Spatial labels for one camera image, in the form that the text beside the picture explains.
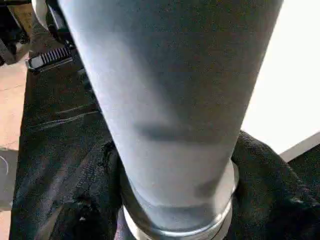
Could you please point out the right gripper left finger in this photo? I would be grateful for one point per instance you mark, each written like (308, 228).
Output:
(85, 200)

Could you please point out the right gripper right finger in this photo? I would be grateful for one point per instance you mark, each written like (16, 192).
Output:
(275, 195)

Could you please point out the white plastic table top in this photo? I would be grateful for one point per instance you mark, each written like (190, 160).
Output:
(290, 75)

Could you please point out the black work mat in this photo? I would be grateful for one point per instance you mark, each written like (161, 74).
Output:
(50, 140)

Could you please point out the white plastic table leg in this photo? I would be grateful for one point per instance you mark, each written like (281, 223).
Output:
(170, 100)

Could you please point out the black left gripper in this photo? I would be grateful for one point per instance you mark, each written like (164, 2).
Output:
(52, 45)

